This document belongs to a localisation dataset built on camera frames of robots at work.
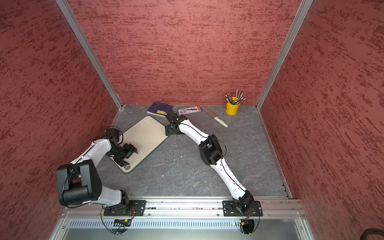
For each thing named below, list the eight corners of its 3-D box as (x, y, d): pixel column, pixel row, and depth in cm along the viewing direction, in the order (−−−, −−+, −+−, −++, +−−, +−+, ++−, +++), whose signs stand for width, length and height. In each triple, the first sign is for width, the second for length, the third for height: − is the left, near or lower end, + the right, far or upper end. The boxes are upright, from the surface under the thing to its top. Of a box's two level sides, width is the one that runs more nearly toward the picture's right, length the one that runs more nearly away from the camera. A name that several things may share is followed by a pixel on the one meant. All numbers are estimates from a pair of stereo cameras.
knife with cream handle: (226, 128, 110) (227, 126, 108) (201, 108, 123) (201, 106, 121) (229, 126, 111) (229, 124, 109) (204, 106, 124) (204, 104, 122)
